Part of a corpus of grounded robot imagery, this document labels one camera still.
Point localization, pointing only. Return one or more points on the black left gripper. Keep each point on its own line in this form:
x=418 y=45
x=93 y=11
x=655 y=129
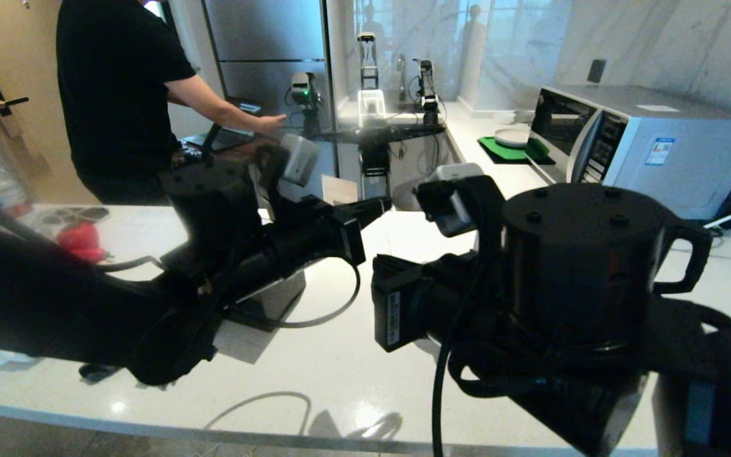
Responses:
x=289 y=260

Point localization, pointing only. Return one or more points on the silver microwave oven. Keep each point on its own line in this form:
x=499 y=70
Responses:
x=670 y=155

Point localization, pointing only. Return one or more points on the red toy strawberry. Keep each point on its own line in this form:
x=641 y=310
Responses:
x=80 y=238

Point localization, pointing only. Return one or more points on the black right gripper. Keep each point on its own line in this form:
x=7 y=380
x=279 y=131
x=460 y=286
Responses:
x=403 y=304

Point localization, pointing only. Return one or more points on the grey refrigerator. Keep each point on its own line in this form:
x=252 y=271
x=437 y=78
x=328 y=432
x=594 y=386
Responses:
x=270 y=38

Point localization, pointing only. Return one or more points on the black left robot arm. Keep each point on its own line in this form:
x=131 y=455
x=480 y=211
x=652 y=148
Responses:
x=54 y=298

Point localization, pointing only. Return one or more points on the chrome faucet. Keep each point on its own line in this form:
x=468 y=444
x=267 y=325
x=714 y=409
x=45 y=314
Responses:
x=401 y=70

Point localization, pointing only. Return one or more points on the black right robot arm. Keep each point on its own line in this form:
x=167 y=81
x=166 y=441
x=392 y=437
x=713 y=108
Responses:
x=594 y=273

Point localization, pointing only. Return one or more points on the open laptop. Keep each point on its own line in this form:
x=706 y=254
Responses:
x=226 y=136

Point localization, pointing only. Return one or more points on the small white bowl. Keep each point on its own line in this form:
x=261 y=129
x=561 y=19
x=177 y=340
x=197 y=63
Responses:
x=523 y=116

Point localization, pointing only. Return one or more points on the QR code table sign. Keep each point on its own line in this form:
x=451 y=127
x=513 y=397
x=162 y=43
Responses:
x=340 y=190

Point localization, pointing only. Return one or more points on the right wrist camera housing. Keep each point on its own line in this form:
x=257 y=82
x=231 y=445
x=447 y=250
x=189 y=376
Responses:
x=460 y=197

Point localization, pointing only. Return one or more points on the person in black shirt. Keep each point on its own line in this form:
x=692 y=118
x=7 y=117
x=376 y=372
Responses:
x=118 y=95

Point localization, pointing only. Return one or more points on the left wrist camera housing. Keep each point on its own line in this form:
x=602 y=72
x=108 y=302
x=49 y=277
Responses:
x=300 y=158

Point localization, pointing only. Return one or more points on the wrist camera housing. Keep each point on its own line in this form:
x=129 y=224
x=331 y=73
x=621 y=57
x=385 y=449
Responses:
x=300 y=158
x=460 y=197

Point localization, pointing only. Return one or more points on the white plate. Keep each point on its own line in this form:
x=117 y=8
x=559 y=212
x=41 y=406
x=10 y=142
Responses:
x=511 y=138

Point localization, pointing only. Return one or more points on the red toy chili pepper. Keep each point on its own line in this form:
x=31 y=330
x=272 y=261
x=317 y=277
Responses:
x=92 y=255

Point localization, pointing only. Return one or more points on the black wall socket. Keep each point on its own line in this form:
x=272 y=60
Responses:
x=597 y=70

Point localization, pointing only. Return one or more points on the green mat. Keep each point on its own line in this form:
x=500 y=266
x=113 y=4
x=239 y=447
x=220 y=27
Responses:
x=499 y=152

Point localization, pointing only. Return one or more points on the clear bottle red cap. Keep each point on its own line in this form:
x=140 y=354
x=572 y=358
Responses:
x=4 y=190

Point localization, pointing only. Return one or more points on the brown wooden desk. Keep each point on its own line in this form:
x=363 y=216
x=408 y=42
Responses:
x=264 y=146

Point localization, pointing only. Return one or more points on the black electric kettle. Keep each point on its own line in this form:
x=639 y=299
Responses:
x=698 y=254

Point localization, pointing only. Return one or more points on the black cube tissue box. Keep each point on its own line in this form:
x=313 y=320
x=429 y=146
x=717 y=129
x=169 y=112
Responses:
x=276 y=298

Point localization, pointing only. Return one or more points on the grey kitchen base cabinet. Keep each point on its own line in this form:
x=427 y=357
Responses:
x=464 y=149

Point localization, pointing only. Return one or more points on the orange microfibre cloth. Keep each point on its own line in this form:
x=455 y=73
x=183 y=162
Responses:
x=96 y=371

